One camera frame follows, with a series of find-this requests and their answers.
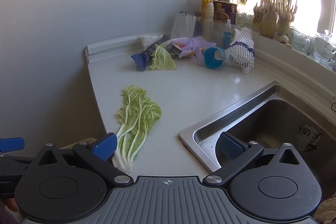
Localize white foam net sleeve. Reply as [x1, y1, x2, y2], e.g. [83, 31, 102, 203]
[170, 12, 196, 39]

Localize large green cabbage leaf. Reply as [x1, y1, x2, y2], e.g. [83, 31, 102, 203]
[112, 85, 162, 173]

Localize stainless steel sink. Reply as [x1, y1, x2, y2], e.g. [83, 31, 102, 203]
[179, 82, 335, 200]

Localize blue round cup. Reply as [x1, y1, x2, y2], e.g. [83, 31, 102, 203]
[203, 47, 225, 69]

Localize blue snack bag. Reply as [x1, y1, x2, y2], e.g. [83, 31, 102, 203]
[131, 40, 170, 71]

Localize white purple foam fruit net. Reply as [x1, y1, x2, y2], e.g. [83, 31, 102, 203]
[223, 27, 255, 75]

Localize small green cabbage leaf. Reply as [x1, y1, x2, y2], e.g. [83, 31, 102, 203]
[149, 43, 177, 71]

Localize small blue label spray bottle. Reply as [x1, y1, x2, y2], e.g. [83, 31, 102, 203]
[222, 19, 231, 48]

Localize purple plastic bag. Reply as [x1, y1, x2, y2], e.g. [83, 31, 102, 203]
[169, 36, 216, 61]

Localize white plastic bag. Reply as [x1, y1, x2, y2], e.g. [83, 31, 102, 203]
[140, 34, 163, 50]

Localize glass jars on sill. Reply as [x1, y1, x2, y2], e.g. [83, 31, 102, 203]
[290, 28, 335, 71]

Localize sprouting garlic cluster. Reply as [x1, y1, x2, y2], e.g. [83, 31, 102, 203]
[253, 0, 298, 39]

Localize purple food box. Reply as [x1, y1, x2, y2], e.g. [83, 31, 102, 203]
[214, 1, 237, 24]

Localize yellow cap white bottle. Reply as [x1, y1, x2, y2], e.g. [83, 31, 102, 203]
[201, 0, 214, 42]

